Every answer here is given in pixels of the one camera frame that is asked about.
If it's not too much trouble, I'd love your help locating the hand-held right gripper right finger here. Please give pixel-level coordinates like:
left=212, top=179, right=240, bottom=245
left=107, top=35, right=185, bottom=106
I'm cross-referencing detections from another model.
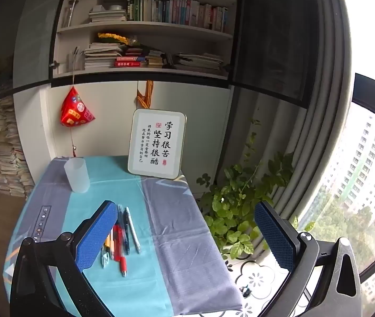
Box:
left=253, top=200, right=363, bottom=317

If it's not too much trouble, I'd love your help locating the red pyramid hanging ornament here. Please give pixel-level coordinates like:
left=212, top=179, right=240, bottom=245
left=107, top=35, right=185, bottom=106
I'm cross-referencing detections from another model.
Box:
left=59, top=85, right=95, bottom=157

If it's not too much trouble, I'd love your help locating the dark glass cabinet door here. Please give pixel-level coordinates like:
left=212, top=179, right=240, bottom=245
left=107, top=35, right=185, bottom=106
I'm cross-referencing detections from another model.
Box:
left=0, top=0, right=76, bottom=109
left=230, top=0, right=321, bottom=109

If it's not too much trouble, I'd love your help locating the frosted plastic cup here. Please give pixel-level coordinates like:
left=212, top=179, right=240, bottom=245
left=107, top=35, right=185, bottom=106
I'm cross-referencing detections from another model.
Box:
left=64, top=158, right=91, bottom=194

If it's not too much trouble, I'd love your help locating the stack of striped magazines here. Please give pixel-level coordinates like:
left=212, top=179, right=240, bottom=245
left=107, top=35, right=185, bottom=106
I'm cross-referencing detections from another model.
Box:
left=83, top=42, right=124, bottom=71

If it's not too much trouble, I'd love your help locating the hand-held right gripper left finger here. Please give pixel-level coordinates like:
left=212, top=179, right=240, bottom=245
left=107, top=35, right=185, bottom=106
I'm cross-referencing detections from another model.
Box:
left=9, top=200, right=118, bottom=317

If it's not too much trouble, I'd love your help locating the black window frame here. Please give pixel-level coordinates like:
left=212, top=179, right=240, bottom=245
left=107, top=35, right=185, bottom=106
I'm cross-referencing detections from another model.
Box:
left=350, top=73, right=375, bottom=283

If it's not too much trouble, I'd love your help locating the stack of white books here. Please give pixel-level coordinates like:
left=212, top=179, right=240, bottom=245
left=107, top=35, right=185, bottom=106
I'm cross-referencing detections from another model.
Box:
left=88, top=5, right=128, bottom=24

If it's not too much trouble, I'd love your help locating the framed calligraphy sign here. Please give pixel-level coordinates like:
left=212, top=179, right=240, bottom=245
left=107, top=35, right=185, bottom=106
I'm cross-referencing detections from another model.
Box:
left=127, top=108, right=187, bottom=180

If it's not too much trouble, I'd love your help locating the yellow flower garland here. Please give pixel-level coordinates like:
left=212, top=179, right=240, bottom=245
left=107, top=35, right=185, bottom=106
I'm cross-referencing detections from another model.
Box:
left=97, top=32, right=131, bottom=46

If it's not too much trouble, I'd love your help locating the clear pen with red grip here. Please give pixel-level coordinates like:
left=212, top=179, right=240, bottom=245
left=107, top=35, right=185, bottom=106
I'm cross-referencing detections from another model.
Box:
left=118, top=228, right=128, bottom=277

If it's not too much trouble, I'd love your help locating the blue capped white pen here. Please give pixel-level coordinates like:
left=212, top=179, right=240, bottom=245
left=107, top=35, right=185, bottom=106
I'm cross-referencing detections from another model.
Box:
left=125, top=207, right=141, bottom=255

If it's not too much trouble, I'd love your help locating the red hardcover book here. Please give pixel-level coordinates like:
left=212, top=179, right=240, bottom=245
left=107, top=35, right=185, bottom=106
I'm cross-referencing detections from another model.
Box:
left=113, top=56, right=148, bottom=68

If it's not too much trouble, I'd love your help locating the red and black pen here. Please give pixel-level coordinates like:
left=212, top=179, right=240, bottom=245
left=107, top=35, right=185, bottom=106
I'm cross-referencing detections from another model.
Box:
left=112, top=224, right=122, bottom=261

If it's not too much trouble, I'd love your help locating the white bookshelf cabinet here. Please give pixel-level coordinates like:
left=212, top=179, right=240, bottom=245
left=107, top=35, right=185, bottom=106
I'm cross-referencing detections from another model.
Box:
left=12, top=0, right=244, bottom=185

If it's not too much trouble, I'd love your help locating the row of colourful upright books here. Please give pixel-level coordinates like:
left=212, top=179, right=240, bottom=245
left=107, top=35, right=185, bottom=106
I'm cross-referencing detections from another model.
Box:
left=126, top=0, right=230, bottom=34

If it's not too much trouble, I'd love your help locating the green potted plant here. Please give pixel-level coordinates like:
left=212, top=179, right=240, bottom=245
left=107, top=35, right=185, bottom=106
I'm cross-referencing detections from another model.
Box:
left=196, top=106, right=315, bottom=260

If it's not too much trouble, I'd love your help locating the small stack of books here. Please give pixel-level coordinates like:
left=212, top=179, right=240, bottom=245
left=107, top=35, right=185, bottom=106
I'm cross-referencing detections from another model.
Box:
left=145, top=50, right=168, bottom=69

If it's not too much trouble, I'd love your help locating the grey curtain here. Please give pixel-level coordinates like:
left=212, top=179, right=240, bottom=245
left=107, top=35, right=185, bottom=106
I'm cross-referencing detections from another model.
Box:
left=267, top=0, right=356, bottom=225

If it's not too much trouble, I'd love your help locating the wide stack of grey books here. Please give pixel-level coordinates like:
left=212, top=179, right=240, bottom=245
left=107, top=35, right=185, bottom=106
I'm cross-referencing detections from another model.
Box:
left=172, top=52, right=226, bottom=76

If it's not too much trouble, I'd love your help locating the dark blue pen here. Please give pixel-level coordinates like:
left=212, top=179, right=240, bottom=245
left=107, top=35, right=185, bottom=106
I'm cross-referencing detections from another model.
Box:
left=117, top=204, right=130, bottom=255

